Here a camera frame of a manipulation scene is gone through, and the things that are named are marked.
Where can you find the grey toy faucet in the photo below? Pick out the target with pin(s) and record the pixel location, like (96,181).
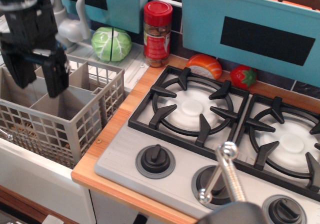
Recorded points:
(70,31)

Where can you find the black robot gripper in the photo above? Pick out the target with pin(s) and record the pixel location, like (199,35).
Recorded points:
(32,38)

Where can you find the right black burner grate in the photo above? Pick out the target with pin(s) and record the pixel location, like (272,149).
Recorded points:
(280,143)

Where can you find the black burner grate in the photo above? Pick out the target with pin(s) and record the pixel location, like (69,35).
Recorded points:
(280,143)
(190,111)

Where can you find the orange salmon sushi toy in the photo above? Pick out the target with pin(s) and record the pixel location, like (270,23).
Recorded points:
(205,65)

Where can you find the right black stove knob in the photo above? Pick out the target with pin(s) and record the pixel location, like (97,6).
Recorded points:
(280,209)

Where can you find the left black burner grate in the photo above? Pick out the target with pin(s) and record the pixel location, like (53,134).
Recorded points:
(190,111)

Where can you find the left black stove knob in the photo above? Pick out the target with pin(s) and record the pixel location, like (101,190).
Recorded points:
(155,162)

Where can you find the white toy sink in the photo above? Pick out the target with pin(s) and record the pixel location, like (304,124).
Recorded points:
(32,183)

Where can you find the grey plastic drying rack basket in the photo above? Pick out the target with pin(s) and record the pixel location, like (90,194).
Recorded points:
(63,128)

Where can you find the grey toy stove top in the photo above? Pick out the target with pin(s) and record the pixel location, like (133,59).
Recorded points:
(192,171)

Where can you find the grey camera mount base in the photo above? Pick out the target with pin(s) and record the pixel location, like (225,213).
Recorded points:
(235,213)

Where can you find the green toy cabbage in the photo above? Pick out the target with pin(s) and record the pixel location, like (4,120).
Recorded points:
(111,44)

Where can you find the red lid spice jar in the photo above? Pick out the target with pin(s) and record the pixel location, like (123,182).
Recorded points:
(157,32)

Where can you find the red toy strawberry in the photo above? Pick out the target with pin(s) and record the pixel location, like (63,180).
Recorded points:
(243,76)

